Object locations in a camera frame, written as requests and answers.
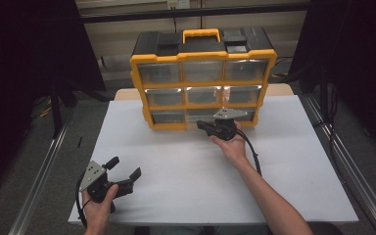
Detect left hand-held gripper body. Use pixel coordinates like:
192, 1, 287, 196
78, 160, 135, 205

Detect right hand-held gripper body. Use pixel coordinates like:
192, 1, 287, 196
205, 107, 251, 142

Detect yellow black storage cabinet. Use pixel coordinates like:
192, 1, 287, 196
129, 27, 279, 132

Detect person's right hand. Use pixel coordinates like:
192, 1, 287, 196
210, 121, 249, 169

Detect person's left hand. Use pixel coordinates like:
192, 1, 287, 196
81, 184, 119, 231

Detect rows of clear drawers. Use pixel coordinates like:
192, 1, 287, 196
137, 59, 269, 125

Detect black metal stand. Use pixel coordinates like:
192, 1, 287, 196
49, 76, 64, 139

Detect black horizontal bar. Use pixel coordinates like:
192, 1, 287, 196
77, 2, 311, 24

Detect black curtain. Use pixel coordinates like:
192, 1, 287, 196
288, 0, 376, 163
0, 0, 108, 200

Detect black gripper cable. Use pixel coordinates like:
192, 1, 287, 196
236, 128, 263, 177
74, 172, 91, 228

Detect metal floor rail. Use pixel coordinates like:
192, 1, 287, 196
8, 120, 71, 235
302, 94, 376, 235

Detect yellow floor cable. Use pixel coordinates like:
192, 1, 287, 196
30, 97, 53, 119

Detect black floor cable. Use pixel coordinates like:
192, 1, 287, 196
311, 81, 342, 185

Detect white wall socket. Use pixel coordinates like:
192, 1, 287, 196
166, 0, 191, 10

